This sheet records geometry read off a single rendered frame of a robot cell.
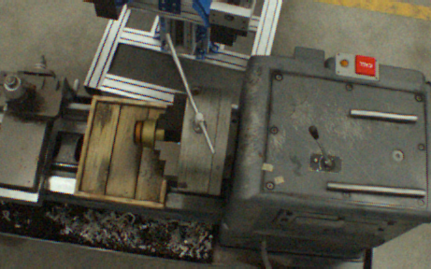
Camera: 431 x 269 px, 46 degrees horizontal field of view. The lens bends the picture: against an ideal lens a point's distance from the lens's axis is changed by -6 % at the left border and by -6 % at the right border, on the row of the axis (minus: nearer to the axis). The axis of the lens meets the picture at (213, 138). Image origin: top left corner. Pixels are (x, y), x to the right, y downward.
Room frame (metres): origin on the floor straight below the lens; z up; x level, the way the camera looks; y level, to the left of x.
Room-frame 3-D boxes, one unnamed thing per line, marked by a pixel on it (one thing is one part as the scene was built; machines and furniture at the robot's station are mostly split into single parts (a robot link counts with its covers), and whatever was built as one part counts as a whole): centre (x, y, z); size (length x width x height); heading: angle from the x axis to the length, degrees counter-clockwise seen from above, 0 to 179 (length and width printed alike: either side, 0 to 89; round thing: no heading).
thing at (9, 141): (0.58, 0.64, 0.95); 0.43 x 0.17 x 0.05; 0
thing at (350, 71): (0.79, -0.39, 1.23); 0.13 x 0.08 x 0.05; 90
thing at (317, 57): (0.79, -0.25, 1.24); 0.09 x 0.08 x 0.03; 90
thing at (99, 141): (0.57, 0.28, 0.89); 0.36 x 0.30 x 0.04; 0
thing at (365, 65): (0.79, -0.41, 1.26); 0.06 x 0.06 x 0.02; 0
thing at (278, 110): (0.59, -0.37, 1.06); 0.59 x 0.48 x 0.39; 90
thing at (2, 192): (0.57, 0.68, 0.90); 0.47 x 0.30 x 0.06; 0
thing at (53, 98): (0.64, 0.61, 0.99); 0.20 x 0.10 x 0.05; 90
